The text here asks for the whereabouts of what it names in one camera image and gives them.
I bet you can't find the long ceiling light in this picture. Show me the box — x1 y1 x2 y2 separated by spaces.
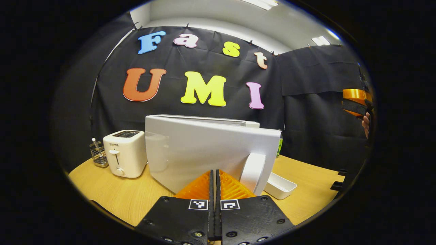
238 0 279 11

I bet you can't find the white toaster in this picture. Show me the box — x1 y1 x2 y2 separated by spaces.
103 130 148 179

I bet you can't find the small ceiling light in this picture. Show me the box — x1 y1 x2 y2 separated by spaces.
311 35 331 47

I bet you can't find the black backdrop cloth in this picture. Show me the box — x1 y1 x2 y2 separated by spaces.
51 14 373 174

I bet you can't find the wire mesh basket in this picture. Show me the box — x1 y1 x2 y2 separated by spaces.
89 137 109 168

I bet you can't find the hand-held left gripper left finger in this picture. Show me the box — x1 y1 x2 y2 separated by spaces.
135 169 216 245

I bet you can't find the white microwave oven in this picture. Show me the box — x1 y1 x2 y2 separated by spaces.
145 114 283 196

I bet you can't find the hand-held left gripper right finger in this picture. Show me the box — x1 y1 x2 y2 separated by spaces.
216 169 295 245

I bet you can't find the white rectangular tray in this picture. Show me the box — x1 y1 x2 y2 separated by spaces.
264 172 298 200

